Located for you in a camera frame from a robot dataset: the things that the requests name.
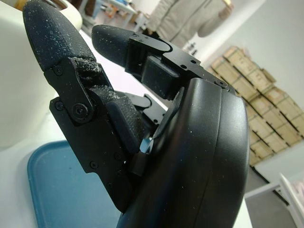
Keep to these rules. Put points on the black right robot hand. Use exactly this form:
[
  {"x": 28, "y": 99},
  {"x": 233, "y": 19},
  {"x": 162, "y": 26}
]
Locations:
[{"x": 190, "y": 154}]

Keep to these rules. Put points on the standing person beige jacket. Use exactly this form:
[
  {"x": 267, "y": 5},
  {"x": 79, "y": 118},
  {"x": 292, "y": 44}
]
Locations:
[{"x": 185, "y": 19}]

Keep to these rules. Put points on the cream white toaster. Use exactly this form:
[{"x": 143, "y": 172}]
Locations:
[{"x": 21, "y": 83}]

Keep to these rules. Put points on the white side furniture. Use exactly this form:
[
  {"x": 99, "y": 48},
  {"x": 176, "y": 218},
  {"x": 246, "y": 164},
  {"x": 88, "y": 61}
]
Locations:
[{"x": 261, "y": 202}]

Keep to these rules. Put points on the blue plastic tray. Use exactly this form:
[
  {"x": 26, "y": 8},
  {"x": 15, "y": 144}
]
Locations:
[{"x": 59, "y": 190}]

